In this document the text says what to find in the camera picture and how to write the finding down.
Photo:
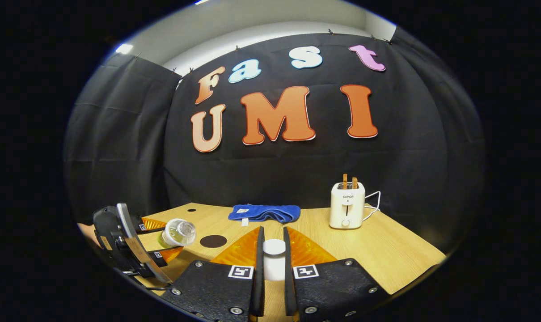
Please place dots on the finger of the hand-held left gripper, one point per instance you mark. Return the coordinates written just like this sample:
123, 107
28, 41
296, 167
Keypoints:
165, 256
152, 225

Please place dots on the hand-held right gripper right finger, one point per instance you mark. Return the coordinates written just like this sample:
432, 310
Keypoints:
289, 277

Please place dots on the blue towel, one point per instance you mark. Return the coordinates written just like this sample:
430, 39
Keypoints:
266, 213

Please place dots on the dark brown round coaster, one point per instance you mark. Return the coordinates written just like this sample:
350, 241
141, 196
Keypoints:
213, 241

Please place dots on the clear water bottle white label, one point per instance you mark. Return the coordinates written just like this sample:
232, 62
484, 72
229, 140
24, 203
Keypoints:
177, 232

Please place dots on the black backdrop cloth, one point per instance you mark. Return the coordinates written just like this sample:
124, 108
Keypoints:
275, 170

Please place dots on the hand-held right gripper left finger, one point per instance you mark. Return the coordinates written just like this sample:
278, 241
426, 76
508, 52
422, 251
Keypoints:
259, 277

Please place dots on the ceiling light panel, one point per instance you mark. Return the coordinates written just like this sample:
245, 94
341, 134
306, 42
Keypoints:
124, 48

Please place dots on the white toaster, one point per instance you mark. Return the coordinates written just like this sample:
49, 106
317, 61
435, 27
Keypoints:
346, 205

